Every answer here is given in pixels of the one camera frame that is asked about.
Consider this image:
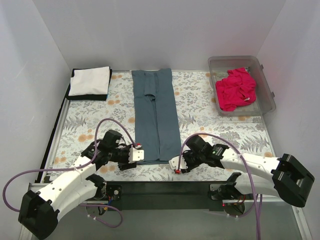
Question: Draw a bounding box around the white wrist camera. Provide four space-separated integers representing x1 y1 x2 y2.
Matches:
168 156 188 173
128 143 145 164

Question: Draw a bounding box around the blue-grey t shirt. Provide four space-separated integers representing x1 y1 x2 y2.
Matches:
131 68 181 165

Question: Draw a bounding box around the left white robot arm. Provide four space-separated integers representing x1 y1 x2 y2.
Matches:
18 130 145 240

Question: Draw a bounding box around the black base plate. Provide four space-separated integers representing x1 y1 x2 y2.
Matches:
99 181 227 212

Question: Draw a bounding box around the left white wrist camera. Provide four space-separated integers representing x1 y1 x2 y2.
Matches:
128 143 145 164

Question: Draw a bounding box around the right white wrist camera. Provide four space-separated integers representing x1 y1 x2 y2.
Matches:
168 156 188 173

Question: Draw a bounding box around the clear plastic bin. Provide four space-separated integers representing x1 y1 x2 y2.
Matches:
208 55 276 117

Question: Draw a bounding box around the purple cable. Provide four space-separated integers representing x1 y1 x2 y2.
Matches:
2 117 143 228
176 132 263 240

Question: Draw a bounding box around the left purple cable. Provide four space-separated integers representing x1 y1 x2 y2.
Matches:
2 117 143 228

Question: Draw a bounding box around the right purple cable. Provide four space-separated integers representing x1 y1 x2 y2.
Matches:
176 132 263 240

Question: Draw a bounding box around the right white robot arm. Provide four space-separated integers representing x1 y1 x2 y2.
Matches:
175 134 315 208

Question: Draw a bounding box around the pink t shirt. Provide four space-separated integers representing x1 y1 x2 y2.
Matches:
215 67 257 112

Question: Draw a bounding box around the folded white t shirt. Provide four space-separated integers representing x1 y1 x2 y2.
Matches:
68 66 111 97

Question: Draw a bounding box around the folded black t shirt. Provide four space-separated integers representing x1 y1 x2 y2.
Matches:
66 68 112 101

